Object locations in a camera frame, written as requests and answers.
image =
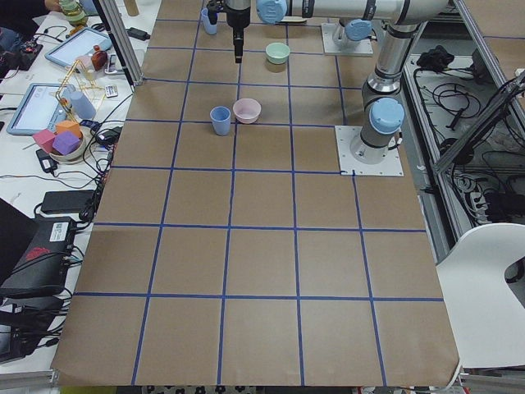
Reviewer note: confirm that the black power adapter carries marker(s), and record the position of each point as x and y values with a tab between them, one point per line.
139	34

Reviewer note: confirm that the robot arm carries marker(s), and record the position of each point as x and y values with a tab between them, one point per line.
352	37
384	115

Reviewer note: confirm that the black laptop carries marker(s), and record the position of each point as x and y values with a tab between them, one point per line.
42	268

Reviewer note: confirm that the lavender cup on rack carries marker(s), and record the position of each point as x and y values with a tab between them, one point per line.
82	105

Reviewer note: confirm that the aluminium frame post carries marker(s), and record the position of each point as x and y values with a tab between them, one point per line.
111	18

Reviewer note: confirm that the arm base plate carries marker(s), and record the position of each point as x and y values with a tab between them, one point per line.
336	42
357	158

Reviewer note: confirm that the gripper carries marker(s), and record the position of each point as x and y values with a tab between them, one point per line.
236	17

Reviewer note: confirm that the white chair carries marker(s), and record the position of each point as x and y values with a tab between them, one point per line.
486	317

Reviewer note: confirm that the teach pendant tablet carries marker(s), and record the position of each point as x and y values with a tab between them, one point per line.
39	109
79	44

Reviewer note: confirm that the bowl of foam blocks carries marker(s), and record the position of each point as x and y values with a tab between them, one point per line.
66	144

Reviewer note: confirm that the blue cup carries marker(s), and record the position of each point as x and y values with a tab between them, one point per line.
221	120
208	26

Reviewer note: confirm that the green bowl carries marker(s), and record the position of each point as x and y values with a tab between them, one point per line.
277	53

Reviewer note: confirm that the pink bowl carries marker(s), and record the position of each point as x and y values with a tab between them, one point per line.
247	110

